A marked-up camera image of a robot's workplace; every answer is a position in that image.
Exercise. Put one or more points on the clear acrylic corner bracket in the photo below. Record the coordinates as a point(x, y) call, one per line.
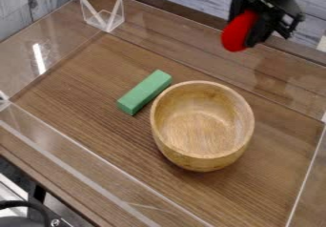
point(104, 20)

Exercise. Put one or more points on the black table leg bracket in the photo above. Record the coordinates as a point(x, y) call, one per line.
point(40, 213)

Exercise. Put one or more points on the green rectangular block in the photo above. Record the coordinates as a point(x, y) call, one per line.
point(141, 94)

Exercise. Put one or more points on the clear acrylic tray walls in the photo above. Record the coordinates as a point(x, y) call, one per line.
point(64, 71)

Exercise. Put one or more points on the wooden bowl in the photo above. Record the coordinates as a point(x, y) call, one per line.
point(202, 125)

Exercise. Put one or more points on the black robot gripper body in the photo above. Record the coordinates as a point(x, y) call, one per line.
point(284, 11)

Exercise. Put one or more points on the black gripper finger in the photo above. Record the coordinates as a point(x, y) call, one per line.
point(238, 7)
point(260, 30)

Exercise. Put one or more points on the red plush strawberry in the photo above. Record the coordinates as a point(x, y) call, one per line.
point(235, 31)

